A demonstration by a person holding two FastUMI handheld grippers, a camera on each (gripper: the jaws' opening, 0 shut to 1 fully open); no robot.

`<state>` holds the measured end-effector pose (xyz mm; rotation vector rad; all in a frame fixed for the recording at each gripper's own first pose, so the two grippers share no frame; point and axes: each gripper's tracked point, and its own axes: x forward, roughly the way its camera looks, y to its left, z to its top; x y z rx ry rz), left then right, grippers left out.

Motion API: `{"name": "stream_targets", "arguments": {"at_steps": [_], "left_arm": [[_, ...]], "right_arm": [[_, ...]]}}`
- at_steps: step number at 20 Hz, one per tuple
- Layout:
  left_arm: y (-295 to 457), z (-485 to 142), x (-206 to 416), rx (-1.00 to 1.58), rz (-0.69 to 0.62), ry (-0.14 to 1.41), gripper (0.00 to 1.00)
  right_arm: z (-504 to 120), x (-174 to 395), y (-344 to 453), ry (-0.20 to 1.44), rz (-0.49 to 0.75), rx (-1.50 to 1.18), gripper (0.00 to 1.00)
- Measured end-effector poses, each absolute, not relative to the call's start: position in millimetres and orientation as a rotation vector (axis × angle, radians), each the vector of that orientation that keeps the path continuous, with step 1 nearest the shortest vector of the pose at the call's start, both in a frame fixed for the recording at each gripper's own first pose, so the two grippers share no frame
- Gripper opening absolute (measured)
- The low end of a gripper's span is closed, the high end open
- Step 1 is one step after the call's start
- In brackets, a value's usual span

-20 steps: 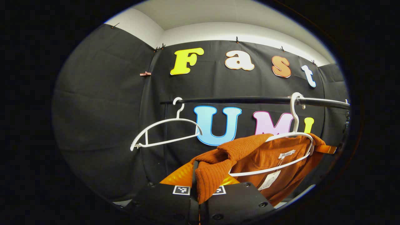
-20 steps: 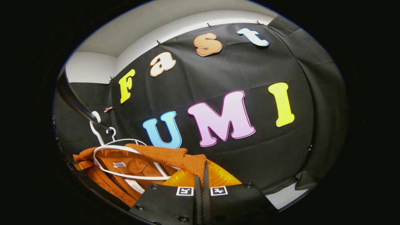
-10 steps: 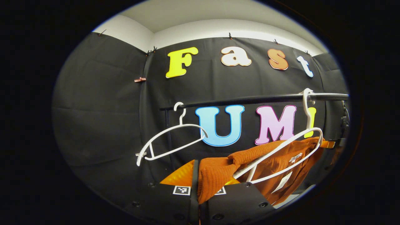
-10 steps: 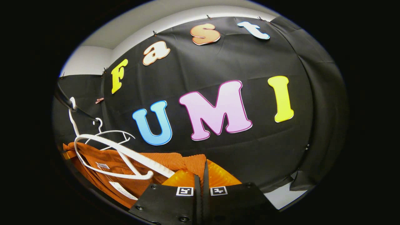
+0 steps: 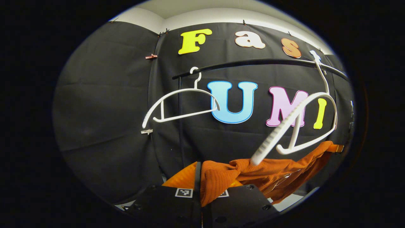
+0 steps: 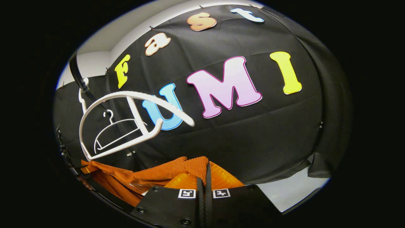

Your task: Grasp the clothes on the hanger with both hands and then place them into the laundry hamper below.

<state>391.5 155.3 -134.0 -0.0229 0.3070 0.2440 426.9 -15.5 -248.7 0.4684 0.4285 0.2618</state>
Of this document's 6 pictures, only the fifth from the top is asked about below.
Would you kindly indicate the row of black backdrop clips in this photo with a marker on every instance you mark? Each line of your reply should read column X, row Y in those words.
column 244, row 22

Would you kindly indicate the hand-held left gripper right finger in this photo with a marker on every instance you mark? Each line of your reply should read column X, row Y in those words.
column 240, row 205

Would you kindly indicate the black clothes rack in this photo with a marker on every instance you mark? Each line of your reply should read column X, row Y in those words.
column 253, row 61

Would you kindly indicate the copper spring clip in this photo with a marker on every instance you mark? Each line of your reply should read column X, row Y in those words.
column 151, row 56

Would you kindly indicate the rust orange shirt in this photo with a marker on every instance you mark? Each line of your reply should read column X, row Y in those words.
column 221, row 180

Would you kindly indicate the black backdrop cloth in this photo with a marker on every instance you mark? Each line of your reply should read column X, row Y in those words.
column 104, row 126

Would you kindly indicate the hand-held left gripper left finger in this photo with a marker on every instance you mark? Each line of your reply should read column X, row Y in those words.
column 167, row 205

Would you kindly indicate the white clothes hanger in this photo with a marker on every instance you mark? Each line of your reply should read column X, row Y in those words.
column 186, row 115
column 272, row 136

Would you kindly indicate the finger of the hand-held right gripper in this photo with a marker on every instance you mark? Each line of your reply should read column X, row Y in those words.
column 336, row 148

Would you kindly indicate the silver spring clip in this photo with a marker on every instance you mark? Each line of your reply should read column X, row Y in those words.
column 146, row 131

